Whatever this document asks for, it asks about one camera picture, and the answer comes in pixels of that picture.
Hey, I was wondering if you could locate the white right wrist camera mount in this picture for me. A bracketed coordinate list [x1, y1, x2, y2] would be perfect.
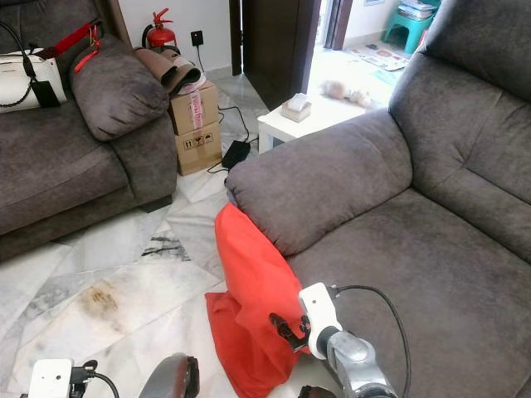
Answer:
[299, 282, 341, 359]

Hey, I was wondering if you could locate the black power adapter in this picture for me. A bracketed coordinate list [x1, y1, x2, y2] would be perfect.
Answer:
[220, 139, 252, 171]

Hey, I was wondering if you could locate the stack of books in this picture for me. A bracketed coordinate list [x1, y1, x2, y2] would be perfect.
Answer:
[397, 0, 436, 22]

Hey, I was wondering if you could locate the white handbag with black strap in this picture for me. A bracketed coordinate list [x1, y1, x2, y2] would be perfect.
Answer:
[0, 21, 67, 111]

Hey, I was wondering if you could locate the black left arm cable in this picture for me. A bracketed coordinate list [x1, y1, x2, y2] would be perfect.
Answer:
[71, 360, 122, 398]

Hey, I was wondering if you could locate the grey sofa cushion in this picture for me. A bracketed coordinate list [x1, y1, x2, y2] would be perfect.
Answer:
[70, 37, 171, 142]

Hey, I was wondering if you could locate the red fire extinguisher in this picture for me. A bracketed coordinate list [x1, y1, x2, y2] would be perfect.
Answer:
[142, 8, 177, 49]

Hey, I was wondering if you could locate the red pillow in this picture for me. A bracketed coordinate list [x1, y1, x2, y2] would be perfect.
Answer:
[205, 201, 312, 398]

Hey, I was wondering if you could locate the black bag tag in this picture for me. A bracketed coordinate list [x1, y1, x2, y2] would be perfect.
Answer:
[32, 79, 61, 109]

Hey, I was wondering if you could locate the grey fabric sofa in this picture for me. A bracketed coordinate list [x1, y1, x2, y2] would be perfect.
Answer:
[0, 0, 178, 260]
[224, 0, 531, 398]

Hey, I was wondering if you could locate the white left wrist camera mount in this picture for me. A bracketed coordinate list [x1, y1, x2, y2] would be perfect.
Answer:
[29, 358, 73, 398]

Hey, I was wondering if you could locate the red strap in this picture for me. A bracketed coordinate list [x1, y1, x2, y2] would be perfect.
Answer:
[41, 21, 102, 73]

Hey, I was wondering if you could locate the teal plastic stool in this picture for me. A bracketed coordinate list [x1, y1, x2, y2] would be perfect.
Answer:
[383, 8, 432, 55]

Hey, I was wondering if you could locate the white side table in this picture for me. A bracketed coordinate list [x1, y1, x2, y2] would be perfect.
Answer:
[257, 91, 391, 154]

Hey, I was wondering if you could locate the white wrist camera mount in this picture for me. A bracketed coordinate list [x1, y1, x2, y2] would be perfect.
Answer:
[299, 282, 341, 359]
[29, 358, 73, 398]

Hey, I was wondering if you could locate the cardboard box with pink tape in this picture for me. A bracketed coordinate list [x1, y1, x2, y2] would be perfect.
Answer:
[170, 80, 221, 136]

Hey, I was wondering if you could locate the dark brown wooden door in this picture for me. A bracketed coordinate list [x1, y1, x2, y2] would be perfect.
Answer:
[241, 0, 324, 110]

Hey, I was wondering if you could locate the beige tissue box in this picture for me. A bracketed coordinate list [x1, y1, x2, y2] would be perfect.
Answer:
[280, 93, 313, 124]

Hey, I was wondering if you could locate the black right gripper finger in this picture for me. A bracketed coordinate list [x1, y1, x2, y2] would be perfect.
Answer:
[270, 312, 302, 346]

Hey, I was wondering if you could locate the brown rolled mat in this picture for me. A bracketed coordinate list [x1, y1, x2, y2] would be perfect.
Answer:
[133, 47, 207, 95]

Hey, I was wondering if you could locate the beige plush toy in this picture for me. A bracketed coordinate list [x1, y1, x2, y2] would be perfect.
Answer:
[319, 79, 374, 109]

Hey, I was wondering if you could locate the cardboard box with black symbols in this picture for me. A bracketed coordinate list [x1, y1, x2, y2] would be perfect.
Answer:
[174, 122, 223, 176]

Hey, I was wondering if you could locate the printed magazine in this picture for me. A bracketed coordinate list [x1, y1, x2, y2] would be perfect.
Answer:
[348, 43, 412, 71]

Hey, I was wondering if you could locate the black power cable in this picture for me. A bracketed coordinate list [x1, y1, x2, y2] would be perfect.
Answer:
[207, 104, 260, 173]

